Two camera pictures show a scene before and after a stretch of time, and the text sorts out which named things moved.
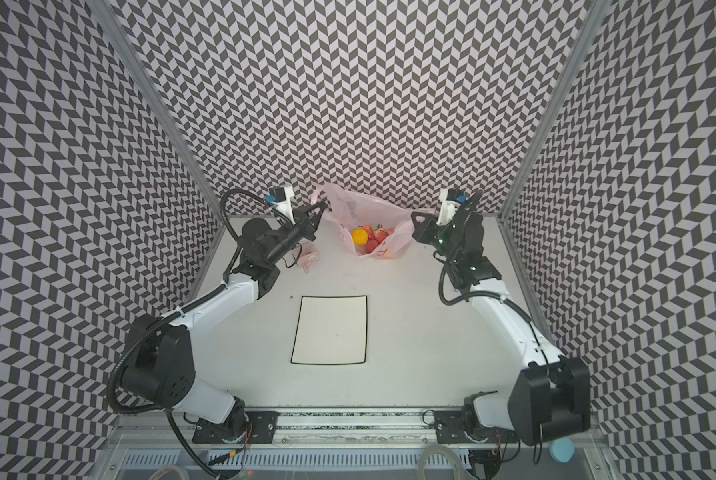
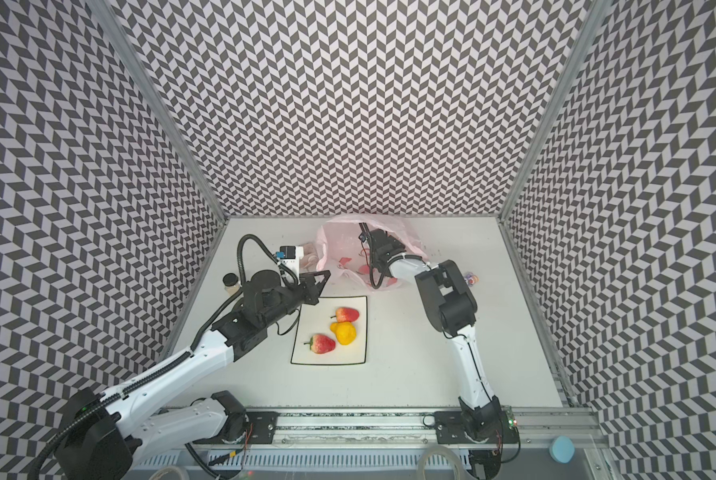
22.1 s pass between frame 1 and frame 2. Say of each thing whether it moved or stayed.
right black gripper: moved
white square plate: stayed
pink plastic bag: moved
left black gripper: moved
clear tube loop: stayed
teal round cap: stayed
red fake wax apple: moved
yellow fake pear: moved
